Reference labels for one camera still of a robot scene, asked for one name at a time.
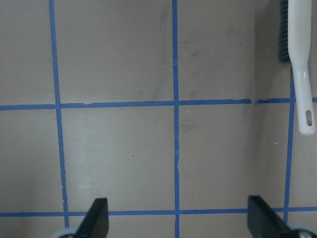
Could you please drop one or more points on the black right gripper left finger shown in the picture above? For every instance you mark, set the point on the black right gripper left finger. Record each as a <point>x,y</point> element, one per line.
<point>94,225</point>

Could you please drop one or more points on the beige hand brush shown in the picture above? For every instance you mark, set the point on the beige hand brush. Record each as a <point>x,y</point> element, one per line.
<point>294,47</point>

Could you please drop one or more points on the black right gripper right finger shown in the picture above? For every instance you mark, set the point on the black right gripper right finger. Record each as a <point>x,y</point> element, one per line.
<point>263,222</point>

